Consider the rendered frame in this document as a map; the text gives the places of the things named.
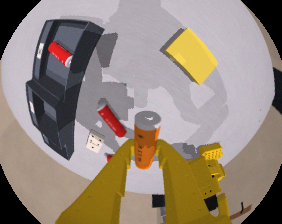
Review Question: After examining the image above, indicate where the orange battery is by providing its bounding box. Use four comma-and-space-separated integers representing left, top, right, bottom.
134, 111, 161, 170

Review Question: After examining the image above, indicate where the yellow rectangular pad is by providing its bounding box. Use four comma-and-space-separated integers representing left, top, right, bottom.
164, 27, 218, 85

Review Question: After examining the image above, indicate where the red battery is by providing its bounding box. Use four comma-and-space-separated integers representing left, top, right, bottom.
105, 155, 112, 162
96, 102, 127, 137
48, 42, 73, 67

